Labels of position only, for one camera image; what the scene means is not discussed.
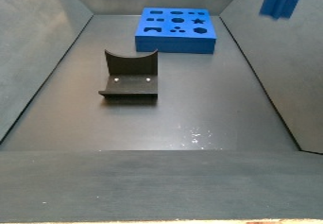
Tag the blue shape-sorting board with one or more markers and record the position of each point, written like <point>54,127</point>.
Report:
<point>175,31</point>

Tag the black curved holder bracket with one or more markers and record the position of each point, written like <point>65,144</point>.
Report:
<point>133,75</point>

